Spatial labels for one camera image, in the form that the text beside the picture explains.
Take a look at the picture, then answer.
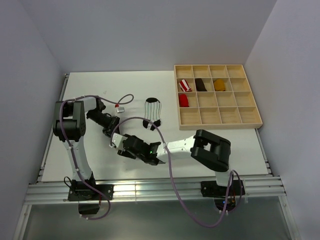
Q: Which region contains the dark brown rolled sock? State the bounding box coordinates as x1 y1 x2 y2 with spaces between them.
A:
195 78 207 92

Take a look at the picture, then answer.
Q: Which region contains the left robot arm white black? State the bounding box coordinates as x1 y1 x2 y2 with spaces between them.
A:
52 96 120 200

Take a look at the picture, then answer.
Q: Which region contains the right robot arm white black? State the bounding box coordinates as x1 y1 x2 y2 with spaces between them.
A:
111 129 234 195

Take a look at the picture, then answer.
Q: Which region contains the red white striped rolled sock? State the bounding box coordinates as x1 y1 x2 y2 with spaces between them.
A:
178 79 192 92

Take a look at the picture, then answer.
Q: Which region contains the mustard yellow rolled sock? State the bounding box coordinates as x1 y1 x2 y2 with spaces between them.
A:
213 78 226 92

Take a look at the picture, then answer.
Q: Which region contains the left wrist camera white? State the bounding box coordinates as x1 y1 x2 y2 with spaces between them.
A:
115 106 125 114

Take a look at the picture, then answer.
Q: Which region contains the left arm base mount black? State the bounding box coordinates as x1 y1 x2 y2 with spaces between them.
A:
63 176 114 217

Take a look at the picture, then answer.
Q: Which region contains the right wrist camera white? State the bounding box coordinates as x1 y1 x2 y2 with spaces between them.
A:
109 133 128 151

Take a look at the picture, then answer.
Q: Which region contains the white black striped sock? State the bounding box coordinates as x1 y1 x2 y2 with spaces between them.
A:
142 97 162 131

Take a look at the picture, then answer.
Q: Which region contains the aluminium rail frame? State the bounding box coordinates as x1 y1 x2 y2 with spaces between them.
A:
13 70 301 240

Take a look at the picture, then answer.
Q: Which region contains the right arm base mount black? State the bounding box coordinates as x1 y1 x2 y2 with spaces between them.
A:
200 179 246 213

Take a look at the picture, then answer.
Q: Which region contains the wooden compartment tray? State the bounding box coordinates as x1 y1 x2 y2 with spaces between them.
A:
174 64 263 130

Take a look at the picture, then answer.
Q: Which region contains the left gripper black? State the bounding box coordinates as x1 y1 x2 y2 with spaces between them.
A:
87 110 120 139

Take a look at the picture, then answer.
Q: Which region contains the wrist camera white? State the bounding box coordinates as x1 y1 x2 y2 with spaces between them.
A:
109 133 128 151
115 106 125 114

